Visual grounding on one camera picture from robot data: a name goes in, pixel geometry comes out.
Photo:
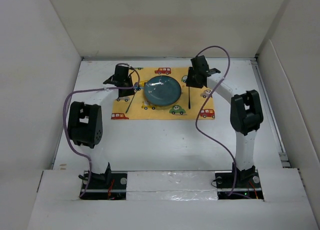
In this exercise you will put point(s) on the blue metal spoon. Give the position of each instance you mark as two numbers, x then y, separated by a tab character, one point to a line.
189	98

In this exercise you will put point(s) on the dark teal ceramic plate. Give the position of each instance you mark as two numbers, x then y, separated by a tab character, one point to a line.
162	90

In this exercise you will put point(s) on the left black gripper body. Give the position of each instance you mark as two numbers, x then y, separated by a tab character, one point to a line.
128	92

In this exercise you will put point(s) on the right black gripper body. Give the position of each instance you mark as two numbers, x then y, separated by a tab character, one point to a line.
192	80

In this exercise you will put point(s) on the blue metal fork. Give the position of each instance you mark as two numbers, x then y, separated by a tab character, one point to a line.
128	108

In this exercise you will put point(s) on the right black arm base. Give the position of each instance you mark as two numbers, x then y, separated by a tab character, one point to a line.
250	188

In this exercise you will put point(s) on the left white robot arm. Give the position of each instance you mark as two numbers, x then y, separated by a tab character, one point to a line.
83	122

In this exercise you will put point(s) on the yellow car-print cloth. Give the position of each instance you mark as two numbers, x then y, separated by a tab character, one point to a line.
141	109

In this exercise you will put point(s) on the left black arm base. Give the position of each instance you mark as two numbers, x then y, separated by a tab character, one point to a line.
113	189

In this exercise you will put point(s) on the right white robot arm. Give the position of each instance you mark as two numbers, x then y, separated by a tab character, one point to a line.
246	114

